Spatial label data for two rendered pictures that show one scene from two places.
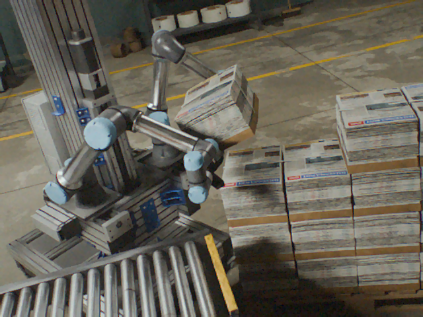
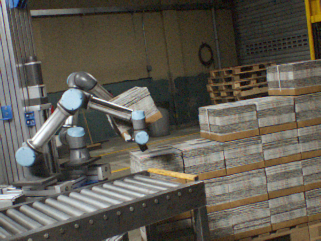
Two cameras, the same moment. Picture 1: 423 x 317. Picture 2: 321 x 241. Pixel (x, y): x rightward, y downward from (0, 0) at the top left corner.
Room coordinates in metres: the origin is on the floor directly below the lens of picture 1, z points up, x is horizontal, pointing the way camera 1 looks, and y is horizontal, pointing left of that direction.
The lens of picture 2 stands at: (-0.75, 1.14, 1.33)
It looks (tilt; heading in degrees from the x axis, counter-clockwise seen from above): 5 degrees down; 334
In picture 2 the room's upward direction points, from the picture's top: 8 degrees counter-clockwise
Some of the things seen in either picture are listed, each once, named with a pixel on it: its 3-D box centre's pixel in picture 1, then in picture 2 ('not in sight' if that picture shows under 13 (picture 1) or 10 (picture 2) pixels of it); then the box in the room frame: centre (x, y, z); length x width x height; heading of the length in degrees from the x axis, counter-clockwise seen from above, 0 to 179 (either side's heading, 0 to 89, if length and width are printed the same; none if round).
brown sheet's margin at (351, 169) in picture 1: (373, 145); (228, 132); (1.98, -0.72, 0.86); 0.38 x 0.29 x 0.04; 170
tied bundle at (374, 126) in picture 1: (373, 129); (227, 120); (1.98, -0.73, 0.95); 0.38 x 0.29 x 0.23; 170
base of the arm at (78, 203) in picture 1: (88, 191); (36, 170); (2.08, 0.63, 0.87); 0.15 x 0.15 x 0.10
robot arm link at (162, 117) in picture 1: (159, 126); (76, 137); (2.42, 0.26, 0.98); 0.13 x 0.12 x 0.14; 9
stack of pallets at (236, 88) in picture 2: not in sight; (243, 96); (7.31, -4.89, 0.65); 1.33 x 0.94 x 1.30; 101
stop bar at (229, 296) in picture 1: (220, 270); (171, 173); (1.40, 0.07, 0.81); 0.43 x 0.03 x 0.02; 7
